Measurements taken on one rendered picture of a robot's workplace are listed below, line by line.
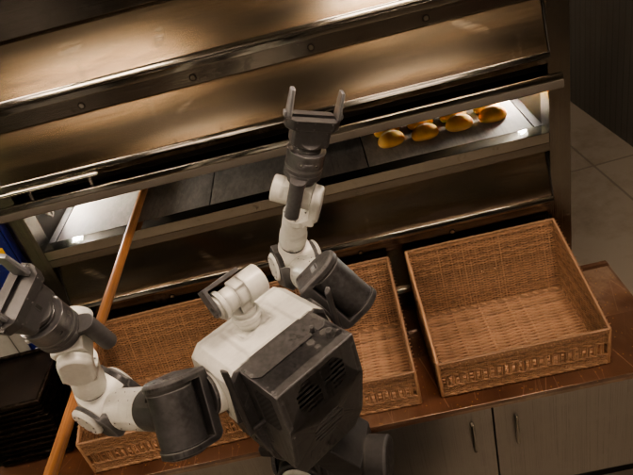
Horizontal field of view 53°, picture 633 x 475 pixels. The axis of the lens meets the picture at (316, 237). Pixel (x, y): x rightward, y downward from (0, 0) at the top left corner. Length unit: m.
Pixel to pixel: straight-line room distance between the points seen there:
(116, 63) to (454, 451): 1.66
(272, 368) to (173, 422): 0.21
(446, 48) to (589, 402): 1.22
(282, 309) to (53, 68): 1.12
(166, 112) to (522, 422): 1.53
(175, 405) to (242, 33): 1.14
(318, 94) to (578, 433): 1.42
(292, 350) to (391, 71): 1.08
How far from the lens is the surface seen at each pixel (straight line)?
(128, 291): 2.43
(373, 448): 1.51
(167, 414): 1.24
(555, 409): 2.26
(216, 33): 1.96
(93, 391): 1.43
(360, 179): 2.17
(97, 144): 2.16
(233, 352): 1.27
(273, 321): 1.30
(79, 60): 2.07
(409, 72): 2.04
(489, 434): 2.27
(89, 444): 2.28
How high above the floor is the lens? 2.21
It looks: 33 degrees down
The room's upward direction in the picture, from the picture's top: 16 degrees counter-clockwise
